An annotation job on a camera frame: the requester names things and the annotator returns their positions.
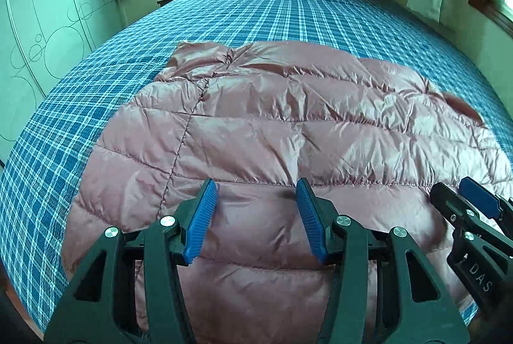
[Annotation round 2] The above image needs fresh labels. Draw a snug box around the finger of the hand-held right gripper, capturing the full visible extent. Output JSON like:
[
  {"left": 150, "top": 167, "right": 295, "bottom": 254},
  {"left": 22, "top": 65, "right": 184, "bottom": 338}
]
[
  {"left": 430, "top": 182, "right": 513, "bottom": 306},
  {"left": 459, "top": 177, "right": 513, "bottom": 236}
]

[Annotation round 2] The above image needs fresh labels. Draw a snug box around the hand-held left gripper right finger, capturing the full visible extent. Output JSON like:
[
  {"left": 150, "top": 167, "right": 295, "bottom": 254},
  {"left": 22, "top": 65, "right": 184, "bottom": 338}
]
[{"left": 295, "top": 178, "right": 470, "bottom": 344}]

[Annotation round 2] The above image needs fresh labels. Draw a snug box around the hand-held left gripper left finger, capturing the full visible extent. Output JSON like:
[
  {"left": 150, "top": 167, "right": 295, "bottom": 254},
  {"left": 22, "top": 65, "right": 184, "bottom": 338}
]
[{"left": 44, "top": 178, "right": 219, "bottom": 344}]

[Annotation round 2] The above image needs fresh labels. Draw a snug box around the pink quilted down jacket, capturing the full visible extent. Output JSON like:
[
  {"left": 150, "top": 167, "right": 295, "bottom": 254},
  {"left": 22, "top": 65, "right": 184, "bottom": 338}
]
[{"left": 62, "top": 40, "right": 513, "bottom": 344}]

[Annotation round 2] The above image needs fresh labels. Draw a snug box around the bed with blue plaid sheet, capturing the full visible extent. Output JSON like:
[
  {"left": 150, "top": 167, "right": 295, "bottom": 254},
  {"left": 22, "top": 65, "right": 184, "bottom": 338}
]
[{"left": 0, "top": 0, "right": 513, "bottom": 337}]

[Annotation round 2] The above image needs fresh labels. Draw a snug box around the wardrobe with circle pattern doors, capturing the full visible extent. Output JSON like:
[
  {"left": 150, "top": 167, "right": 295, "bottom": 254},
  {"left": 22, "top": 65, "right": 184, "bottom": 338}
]
[{"left": 0, "top": 0, "right": 121, "bottom": 168}]

